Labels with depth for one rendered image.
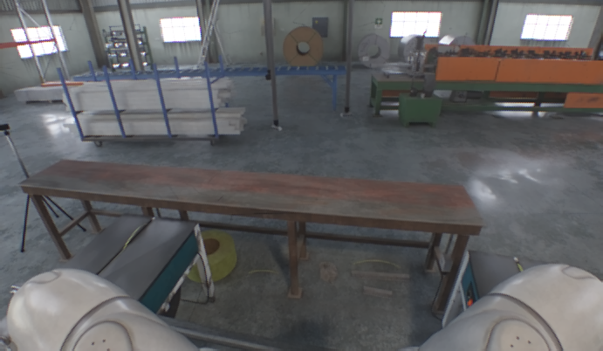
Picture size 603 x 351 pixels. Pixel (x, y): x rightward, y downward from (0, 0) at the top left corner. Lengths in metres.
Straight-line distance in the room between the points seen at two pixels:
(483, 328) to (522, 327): 0.04
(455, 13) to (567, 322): 14.56
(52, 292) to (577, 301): 0.74
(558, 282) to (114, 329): 0.60
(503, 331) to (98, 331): 0.47
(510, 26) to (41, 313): 16.06
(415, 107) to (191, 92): 3.79
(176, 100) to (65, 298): 4.46
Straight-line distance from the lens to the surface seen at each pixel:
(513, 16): 16.07
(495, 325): 0.44
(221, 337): 1.38
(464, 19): 15.08
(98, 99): 5.58
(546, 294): 0.54
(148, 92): 5.06
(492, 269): 1.82
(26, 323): 0.58
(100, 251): 2.04
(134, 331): 0.44
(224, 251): 2.55
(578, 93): 7.98
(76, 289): 0.56
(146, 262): 1.83
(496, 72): 6.86
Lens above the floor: 1.90
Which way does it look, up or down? 27 degrees down
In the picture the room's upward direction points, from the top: 1 degrees counter-clockwise
